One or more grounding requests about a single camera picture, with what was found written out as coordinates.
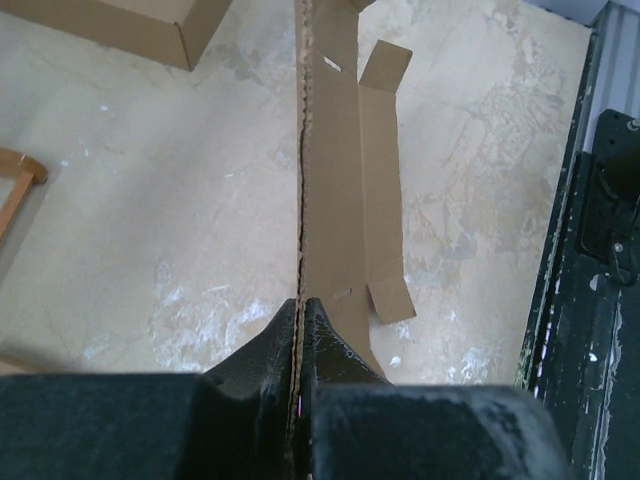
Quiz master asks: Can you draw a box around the large closed cardboard box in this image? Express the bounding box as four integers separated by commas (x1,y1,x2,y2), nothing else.
1,0,231,71

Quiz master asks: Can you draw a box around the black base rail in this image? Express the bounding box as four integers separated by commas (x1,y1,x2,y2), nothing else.
516,1,639,479

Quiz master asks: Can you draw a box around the wooden rack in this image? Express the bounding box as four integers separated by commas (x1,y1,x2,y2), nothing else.
1,148,49,241

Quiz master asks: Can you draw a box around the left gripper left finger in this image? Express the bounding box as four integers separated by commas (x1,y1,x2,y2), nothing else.
1,301,294,479

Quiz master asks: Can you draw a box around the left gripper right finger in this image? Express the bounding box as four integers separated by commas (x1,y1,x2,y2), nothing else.
302,299,570,479

